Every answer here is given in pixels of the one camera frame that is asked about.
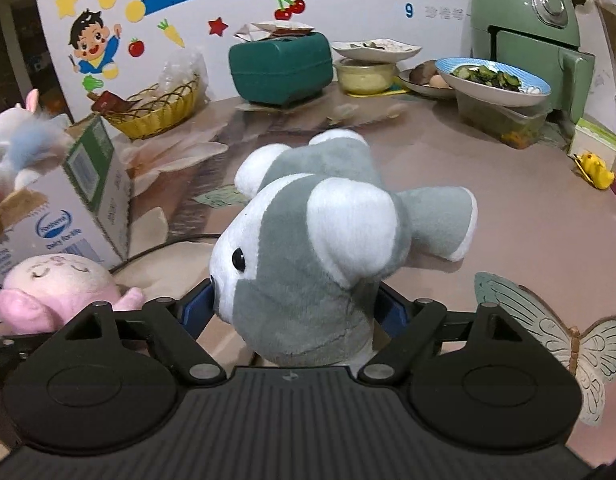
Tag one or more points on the light green air fryer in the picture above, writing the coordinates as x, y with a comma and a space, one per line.
518, 15

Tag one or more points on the white and blue plush toy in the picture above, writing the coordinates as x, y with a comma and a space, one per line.
12, 140

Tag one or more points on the clear plastic food container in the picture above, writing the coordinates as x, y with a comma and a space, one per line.
498, 122

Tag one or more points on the clear plastic bag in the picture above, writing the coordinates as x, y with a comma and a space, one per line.
180, 70

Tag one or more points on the pink plush toy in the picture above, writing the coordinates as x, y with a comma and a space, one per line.
62, 285

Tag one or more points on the white plate with leftovers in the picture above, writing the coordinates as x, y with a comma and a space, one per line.
373, 50

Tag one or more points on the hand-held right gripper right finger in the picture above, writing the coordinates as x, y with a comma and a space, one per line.
389, 307

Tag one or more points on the red star wall sticker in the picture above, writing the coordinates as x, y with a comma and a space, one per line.
218, 26

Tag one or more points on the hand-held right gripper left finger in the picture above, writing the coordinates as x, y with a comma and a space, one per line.
196, 307

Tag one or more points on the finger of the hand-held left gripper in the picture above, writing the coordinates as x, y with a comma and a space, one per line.
7, 352

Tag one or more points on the carrot wall sticker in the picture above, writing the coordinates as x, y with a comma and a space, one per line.
173, 34

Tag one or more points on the yellow toy figure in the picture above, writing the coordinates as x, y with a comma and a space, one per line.
595, 170

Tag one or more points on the brown snack packet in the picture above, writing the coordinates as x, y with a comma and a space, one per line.
110, 102

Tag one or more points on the white and green cardboard box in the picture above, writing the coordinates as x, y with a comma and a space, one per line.
100, 195

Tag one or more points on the yellow star wall sticker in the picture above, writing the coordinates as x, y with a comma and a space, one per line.
66, 1

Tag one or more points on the pale yellow bowl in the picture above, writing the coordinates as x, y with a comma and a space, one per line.
363, 77

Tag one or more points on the plate with egg and mushroom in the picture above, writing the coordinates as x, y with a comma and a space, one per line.
425, 82

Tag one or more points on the dark green plastic box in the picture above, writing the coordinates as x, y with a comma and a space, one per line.
278, 67

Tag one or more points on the small white and green box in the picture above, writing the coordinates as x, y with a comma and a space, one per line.
595, 140

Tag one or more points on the blue rimmed plate with cucumber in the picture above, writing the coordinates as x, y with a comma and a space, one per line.
488, 87

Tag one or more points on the grey and white plush dog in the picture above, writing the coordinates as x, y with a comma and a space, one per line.
308, 260

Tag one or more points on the white cardboard panel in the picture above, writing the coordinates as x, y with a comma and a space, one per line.
610, 60

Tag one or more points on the yellow wicker basket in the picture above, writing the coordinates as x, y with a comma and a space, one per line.
152, 112

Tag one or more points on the cartoon boy wall sticker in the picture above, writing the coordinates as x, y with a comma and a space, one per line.
92, 45

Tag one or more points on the tomato wall sticker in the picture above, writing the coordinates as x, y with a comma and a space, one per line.
136, 48

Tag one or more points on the cherry wall sticker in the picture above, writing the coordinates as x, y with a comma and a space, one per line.
288, 9

